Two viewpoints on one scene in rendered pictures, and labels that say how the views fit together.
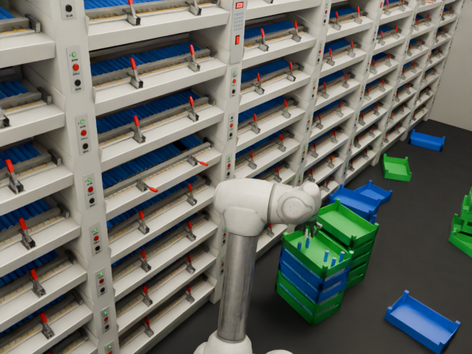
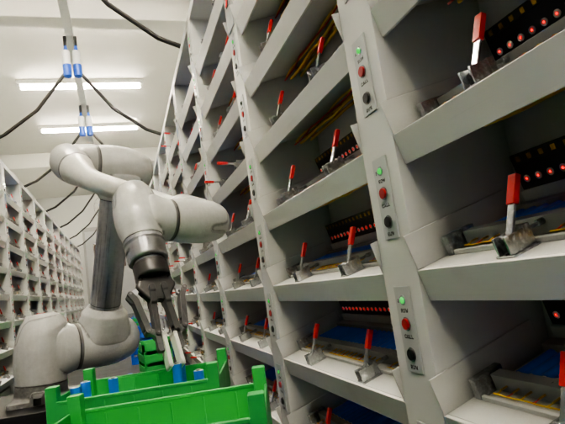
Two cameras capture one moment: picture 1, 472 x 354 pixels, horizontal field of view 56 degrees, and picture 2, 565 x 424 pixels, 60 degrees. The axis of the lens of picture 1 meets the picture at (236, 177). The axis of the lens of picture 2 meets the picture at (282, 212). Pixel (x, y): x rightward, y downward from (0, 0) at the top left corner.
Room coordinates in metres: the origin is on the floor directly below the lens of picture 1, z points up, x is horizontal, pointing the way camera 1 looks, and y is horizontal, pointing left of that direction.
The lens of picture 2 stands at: (2.58, -1.06, 0.53)
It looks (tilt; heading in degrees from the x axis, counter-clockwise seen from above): 8 degrees up; 125
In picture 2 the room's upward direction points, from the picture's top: 8 degrees counter-clockwise
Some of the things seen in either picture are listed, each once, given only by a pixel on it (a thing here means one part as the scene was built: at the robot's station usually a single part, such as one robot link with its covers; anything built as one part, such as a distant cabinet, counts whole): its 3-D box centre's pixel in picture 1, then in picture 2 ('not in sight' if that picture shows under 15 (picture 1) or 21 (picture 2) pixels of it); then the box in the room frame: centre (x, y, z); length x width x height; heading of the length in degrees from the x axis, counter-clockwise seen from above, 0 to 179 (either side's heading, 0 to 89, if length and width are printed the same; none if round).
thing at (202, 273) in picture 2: not in sight; (208, 228); (0.65, 0.94, 0.86); 0.20 x 0.09 x 1.73; 54
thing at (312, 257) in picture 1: (316, 248); (147, 386); (1.76, -0.43, 0.36); 0.30 x 0.20 x 0.08; 38
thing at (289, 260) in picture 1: (314, 260); not in sight; (1.76, -0.43, 0.28); 0.30 x 0.20 x 0.08; 38
